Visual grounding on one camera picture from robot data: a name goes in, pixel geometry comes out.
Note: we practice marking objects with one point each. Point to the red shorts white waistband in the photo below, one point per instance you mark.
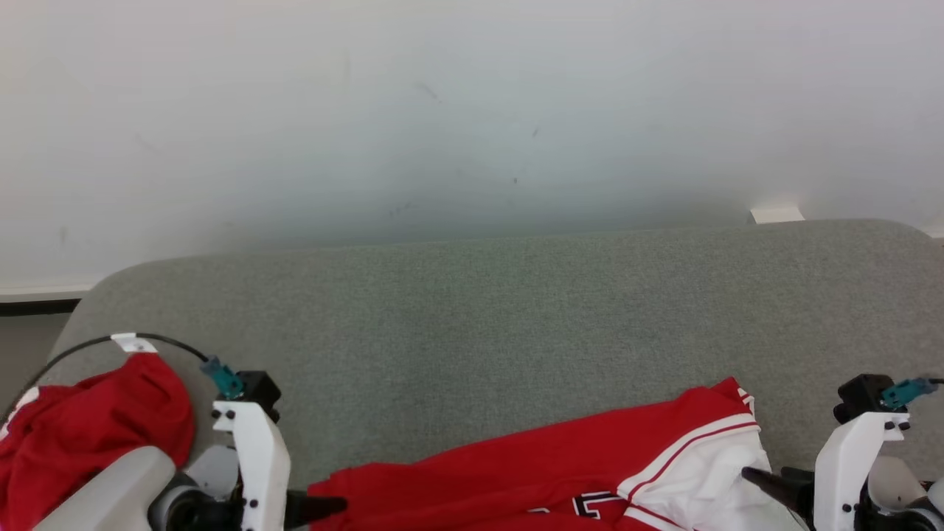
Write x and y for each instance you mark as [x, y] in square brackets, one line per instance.
[88, 428]

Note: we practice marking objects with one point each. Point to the teal camera connector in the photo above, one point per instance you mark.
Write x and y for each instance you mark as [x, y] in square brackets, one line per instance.
[223, 377]
[907, 391]

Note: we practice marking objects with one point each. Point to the small white wall block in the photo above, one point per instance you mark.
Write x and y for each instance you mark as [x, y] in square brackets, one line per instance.
[776, 215]

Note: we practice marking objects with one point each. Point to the teal right camera connector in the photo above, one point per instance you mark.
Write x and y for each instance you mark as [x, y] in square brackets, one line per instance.
[907, 391]

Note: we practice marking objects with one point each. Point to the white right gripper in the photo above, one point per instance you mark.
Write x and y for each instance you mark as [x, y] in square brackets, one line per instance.
[841, 479]

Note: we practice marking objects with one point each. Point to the white black baseboard trim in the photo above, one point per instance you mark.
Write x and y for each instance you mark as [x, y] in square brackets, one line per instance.
[37, 293]

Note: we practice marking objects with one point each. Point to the red white basketball jersey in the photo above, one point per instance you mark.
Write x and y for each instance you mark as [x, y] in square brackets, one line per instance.
[516, 472]

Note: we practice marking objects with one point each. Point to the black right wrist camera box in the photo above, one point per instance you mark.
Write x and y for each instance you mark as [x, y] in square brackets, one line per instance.
[861, 394]

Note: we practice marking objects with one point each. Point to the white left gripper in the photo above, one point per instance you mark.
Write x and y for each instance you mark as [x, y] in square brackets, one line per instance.
[262, 464]

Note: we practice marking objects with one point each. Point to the teal left camera connector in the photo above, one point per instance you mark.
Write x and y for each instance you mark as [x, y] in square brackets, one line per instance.
[223, 377]

